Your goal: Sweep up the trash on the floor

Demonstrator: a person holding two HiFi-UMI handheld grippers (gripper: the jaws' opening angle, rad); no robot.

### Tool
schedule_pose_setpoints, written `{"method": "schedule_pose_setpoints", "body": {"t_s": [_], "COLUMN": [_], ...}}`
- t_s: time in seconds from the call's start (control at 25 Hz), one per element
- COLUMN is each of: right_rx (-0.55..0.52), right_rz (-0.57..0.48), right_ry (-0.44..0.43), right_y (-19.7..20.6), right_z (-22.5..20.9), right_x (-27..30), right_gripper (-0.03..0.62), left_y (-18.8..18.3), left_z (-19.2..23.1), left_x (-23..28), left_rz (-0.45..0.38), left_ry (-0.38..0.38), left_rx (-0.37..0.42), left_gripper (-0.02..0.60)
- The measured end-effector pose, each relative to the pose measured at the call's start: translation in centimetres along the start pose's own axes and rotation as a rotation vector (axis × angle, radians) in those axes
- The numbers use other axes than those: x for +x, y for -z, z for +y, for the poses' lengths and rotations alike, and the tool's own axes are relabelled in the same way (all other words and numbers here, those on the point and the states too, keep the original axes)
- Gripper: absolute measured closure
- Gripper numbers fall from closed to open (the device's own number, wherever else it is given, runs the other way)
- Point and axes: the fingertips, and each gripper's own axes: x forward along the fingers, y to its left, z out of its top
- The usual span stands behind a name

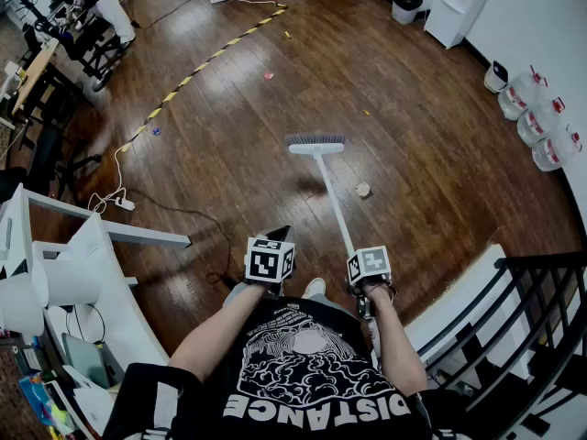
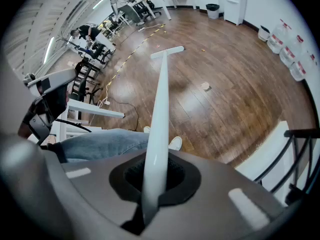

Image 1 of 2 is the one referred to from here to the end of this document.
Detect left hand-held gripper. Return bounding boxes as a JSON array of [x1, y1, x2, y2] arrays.
[[242, 236, 297, 297]]

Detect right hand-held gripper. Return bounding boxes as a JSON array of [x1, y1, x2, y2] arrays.
[[346, 245, 398, 323]]

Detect white broom with grey bristles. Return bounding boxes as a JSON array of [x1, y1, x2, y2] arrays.
[[283, 133, 391, 373]]

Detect person's left forearm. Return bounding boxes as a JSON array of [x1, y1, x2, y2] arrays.
[[168, 281, 271, 384]]

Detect person's right forearm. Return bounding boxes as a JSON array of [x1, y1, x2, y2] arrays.
[[366, 284, 428, 398]]

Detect blue jeans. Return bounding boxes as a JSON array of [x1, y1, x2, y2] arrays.
[[222, 280, 363, 325]]

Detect white sneaker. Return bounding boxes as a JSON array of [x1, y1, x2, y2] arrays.
[[301, 277, 327, 300]]

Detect black printed t-shirt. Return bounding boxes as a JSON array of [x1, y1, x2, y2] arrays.
[[103, 295, 464, 440]]

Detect black stair railing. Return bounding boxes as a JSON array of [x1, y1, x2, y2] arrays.
[[415, 249, 587, 440]]

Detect white desk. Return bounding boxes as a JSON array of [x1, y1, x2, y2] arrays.
[[0, 183, 193, 440]]

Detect long yellow black floor tape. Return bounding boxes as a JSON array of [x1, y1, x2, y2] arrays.
[[119, 5, 289, 154]]

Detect white paper roll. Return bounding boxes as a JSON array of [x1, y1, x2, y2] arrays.
[[30, 257, 103, 310], [0, 272, 47, 334]]

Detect grey laptop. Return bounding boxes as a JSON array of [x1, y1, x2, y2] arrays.
[[61, 332, 112, 390]]

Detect clear water jug red label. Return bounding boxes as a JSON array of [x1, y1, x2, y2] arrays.
[[516, 97, 566, 149], [531, 124, 583, 172], [497, 65, 549, 121]]

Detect small white appliance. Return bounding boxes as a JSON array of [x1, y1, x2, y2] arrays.
[[483, 60, 510, 94]]

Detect black office chair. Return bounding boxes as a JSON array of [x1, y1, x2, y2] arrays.
[[0, 121, 103, 201]]

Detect white bin with black bag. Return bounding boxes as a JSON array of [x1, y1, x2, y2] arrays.
[[391, 0, 425, 26]]

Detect white water dispenser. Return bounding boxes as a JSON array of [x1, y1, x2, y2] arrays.
[[424, 0, 496, 50]]

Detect black folding chair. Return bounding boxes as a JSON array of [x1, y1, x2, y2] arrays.
[[31, 16, 126, 94]]

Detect wooden desk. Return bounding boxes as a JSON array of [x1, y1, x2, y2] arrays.
[[11, 38, 61, 115]]

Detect black power cable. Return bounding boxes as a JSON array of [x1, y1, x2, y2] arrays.
[[135, 0, 215, 30], [126, 188, 238, 288]]

